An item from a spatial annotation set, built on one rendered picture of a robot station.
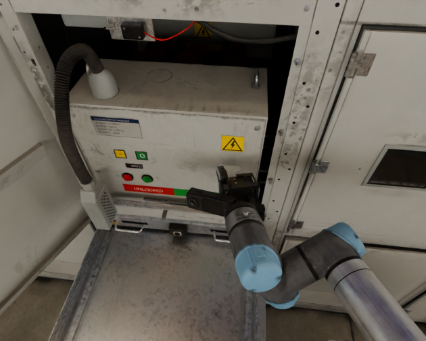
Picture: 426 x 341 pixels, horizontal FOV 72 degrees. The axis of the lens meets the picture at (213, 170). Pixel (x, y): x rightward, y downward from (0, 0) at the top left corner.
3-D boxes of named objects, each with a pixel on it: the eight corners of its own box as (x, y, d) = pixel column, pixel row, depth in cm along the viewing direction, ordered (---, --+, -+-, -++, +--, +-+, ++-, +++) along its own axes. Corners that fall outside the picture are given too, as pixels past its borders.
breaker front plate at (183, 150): (247, 231, 101) (266, 122, 65) (111, 217, 105) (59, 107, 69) (247, 228, 102) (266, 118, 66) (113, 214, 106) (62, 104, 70)
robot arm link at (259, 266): (252, 302, 52) (231, 278, 48) (239, 254, 61) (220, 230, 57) (293, 284, 51) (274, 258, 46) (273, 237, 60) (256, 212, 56)
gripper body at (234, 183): (250, 195, 75) (264, 228, 65) (217, 199, 74) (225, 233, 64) (251, 169, 70) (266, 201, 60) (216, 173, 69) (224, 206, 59)
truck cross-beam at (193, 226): (254, 239, 104) (255, 230, 100) (107, 224, 108) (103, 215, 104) (254, 226, 107) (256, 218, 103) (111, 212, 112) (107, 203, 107)
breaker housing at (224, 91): (249, 229, 102) (269, 117, 66) (111, 215, 105) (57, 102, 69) (253, 132, 135) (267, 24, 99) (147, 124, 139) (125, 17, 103)
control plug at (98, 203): (110, 231, 91) (93, 197, 78) (95, 229, 91) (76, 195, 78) (118, 210, 96) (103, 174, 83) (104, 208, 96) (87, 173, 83)
